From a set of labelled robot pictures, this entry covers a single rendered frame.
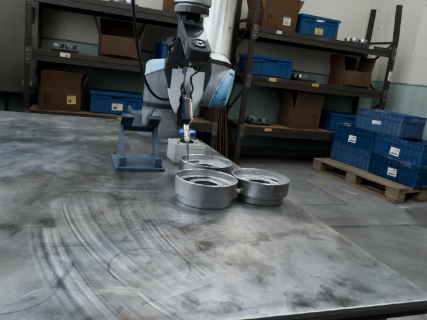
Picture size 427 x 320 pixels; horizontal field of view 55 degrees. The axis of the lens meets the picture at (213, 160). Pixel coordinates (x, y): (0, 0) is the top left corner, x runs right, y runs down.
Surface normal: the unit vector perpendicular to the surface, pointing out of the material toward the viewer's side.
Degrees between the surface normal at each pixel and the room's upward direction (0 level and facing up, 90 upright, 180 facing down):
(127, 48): 83
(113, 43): 82
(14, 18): 90
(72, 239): 0
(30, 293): 0
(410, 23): 90
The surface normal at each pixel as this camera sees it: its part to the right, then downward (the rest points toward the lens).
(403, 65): -0.94, -0.04
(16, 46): 0.33, 0.25
